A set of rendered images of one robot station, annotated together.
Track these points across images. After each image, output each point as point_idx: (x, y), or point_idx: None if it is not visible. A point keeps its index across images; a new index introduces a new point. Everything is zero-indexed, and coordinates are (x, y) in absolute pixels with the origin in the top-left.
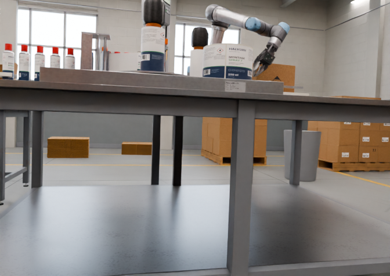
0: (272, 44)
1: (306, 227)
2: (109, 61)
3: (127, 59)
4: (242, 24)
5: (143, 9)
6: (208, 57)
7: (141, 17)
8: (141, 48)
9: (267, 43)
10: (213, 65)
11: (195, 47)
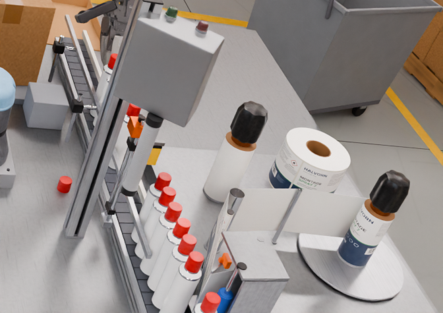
0: None
1: None
2: (207, 271)
3: (217, 238)
4: None
5: (403, 201)
6: (336, 182)
7: (186, 122)
8: (378, 241)
9: None
10: (336, 188)
11: (251, 143)
